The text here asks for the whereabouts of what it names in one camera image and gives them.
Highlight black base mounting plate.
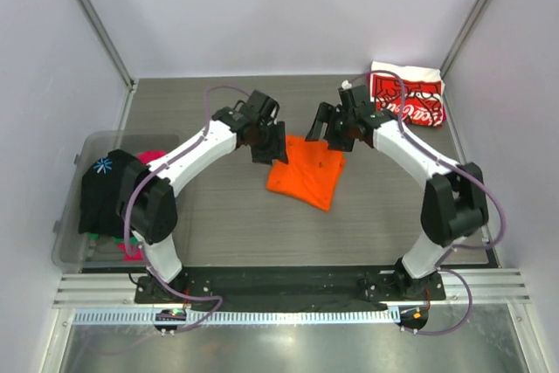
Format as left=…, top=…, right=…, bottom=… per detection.
left=133, top=264, right=446, bottom=313

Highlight orange t-shirt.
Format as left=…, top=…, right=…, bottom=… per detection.
left=266, top=135, right=346, bottom=211

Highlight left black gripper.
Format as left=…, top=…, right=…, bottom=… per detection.
left=251, top=120, right=288, bottom=165

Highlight right aluminium corner post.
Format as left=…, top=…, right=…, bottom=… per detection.
left=439, top=0, right=519, bottom=79

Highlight black t-shirt in bin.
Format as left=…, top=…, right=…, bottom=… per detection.
left=78, top=149, right=137, bottom=238

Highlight green t-shirt in bin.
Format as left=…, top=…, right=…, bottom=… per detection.
left=88, top=232, right=123, bottom=246

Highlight clear plastic bin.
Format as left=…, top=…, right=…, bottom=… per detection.
left=52, top=129, right=184, bottom=273

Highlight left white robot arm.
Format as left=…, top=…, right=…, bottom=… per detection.
left=116, top=90, right=288, bottom=302

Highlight magenta t-shirt in bin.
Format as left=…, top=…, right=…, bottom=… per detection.
left=137, top=150, right=166, bottom=164

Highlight slotted cable duct rail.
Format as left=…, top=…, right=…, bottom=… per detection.
left=72, top=307, right=400, bottom=328

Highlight folded red white t-shirt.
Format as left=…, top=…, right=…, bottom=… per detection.
left=369, top=61, right=446, bottom=126

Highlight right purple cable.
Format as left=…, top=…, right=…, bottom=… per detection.
left=342, top=69, right=508, bottom=337

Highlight left aluminium corner post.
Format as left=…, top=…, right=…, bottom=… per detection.
left=51, top=0, right=137, bottom=91

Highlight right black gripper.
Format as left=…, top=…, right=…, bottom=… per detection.
left=307, top=102, right=355, bottom=153

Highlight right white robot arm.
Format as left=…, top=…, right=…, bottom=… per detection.
left=306, top=83, right=488, bottom=300

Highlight aluminium corner post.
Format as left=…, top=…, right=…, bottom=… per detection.
left=51, top=0, right=137, bottom=91
left=439, top=0, right=519, bottom=79

